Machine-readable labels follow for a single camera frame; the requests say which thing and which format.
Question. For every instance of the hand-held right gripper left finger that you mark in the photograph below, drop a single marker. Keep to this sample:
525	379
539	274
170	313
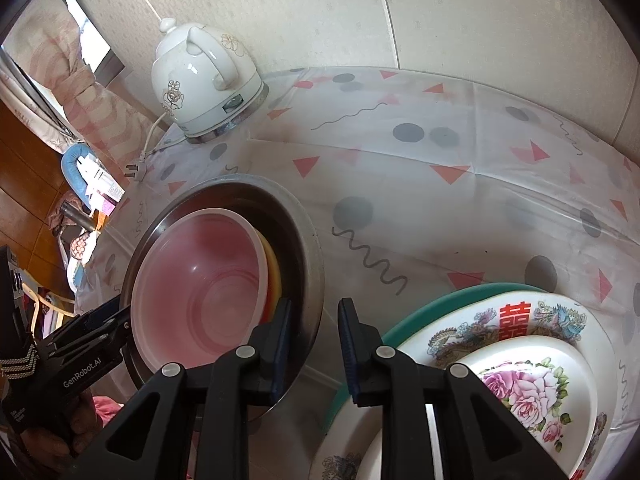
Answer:
282	345

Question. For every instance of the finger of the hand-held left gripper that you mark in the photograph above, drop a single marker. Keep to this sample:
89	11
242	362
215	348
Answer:
100	310
85	365

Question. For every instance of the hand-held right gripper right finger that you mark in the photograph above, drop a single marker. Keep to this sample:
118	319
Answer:
347	350

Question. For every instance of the yellow plastic bowl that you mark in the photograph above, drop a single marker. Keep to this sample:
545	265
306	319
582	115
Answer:
274	280

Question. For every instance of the red plastic bowl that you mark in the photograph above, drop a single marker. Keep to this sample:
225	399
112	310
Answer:
200	285

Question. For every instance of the teal plastic plate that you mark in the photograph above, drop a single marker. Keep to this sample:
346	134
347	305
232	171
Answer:
440	300

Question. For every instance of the stainless steel bowl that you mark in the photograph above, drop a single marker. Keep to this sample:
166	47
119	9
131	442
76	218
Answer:
295	240

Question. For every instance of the white dragon plate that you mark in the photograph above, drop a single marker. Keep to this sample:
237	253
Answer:
520	305

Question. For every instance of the white rose plate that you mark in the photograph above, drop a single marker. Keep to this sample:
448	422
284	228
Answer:
525	390

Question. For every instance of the person's left hand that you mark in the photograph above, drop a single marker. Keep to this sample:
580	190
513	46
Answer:
82	420

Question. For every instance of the pink cloth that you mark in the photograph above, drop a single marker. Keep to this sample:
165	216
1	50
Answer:
110	407

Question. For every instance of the metal cylinder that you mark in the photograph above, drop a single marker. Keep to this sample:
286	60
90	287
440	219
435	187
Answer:
77	217

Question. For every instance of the white paper box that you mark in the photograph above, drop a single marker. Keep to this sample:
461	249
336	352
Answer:
102	180

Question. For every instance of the blue padded object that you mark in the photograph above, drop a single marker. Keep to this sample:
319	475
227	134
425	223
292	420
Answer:
70	165

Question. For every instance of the patterned plastic tablecloth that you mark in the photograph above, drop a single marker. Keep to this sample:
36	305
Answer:
400	185

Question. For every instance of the pink patterned curtain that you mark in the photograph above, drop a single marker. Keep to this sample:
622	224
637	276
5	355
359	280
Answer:
100	105

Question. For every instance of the chrome kettle base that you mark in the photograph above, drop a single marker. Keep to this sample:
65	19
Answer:
240	115

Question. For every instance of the white floral electric kettle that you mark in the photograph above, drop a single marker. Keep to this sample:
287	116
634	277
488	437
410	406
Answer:
200	90

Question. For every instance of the window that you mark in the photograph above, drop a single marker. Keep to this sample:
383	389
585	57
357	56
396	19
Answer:
92	40

